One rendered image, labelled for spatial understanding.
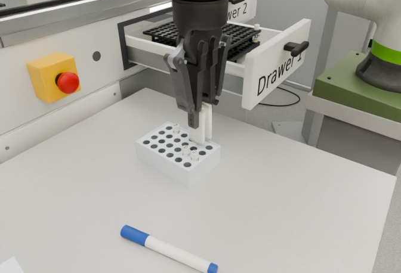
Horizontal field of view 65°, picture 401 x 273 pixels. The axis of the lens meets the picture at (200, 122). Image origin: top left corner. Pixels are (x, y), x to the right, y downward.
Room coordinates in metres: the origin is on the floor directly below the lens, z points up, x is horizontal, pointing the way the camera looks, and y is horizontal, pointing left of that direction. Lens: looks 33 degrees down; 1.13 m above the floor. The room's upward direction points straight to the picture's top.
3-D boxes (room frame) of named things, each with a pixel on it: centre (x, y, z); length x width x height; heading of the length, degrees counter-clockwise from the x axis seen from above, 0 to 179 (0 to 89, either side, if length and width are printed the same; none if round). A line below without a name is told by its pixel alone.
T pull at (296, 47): (0.62, -0.19, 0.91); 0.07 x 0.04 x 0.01; 145
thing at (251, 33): (0.69, -0.09, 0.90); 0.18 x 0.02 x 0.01; 145
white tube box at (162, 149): (0.44, 0.04, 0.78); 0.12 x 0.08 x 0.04; 51
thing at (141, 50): (0.75, 0.00, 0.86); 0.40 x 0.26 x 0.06; 55
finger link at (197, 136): (0.43, 0.01, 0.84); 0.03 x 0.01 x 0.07; 51
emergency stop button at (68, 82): (0.52, 0.24, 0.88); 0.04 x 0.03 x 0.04; 145
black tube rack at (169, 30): (0.75, -0.01, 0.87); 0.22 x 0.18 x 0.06; 55
